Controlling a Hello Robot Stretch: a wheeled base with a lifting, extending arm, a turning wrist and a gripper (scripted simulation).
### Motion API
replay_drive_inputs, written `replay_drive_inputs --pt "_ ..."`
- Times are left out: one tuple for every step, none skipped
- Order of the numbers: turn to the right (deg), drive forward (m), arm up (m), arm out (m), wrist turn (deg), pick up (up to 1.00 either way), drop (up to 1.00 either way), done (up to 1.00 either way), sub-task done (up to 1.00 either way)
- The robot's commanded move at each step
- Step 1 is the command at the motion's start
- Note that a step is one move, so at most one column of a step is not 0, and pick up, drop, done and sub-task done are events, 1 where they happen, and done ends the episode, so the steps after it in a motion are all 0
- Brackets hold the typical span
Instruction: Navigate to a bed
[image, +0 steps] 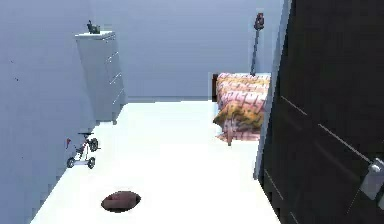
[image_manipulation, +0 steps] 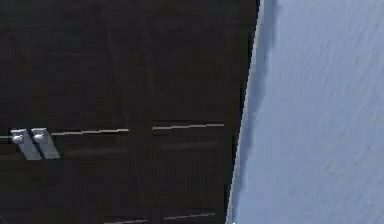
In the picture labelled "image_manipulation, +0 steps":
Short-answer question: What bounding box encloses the black cabinet with silver handles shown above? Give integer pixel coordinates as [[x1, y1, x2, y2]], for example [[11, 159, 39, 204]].
[[0, 0, 261, 224]]

